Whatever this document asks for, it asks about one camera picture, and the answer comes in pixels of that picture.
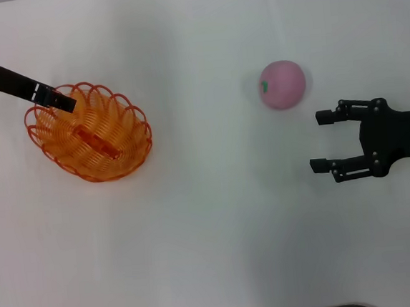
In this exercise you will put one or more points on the orange woven plastic basket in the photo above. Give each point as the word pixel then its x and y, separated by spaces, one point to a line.
pixel 111 143

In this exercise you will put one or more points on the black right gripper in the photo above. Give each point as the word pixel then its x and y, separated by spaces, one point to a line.
pixel 393 133

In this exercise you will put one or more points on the pink plush peach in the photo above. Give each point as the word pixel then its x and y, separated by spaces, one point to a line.
pixel 285 85

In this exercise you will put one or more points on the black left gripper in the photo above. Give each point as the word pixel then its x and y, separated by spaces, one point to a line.
pixel 15 84

